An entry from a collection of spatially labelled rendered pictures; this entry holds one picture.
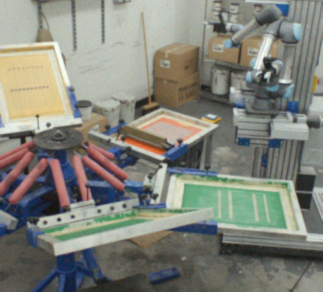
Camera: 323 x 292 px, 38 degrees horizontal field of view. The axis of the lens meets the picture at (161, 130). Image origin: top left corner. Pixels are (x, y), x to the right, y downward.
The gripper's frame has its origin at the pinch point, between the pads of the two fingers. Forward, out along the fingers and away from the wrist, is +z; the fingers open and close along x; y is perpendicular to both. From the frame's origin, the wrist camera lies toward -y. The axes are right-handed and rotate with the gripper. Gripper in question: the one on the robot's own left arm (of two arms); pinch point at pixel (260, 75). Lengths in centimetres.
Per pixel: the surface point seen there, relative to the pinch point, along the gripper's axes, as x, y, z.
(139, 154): 81, 55, 19
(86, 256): 55, 68, 114
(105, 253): 127, 152, 15
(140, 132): 96, 51, -8
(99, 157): 81, 39, 61
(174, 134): 83, 62, -36
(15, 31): 279, -12, -76
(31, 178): 96, 36, 103
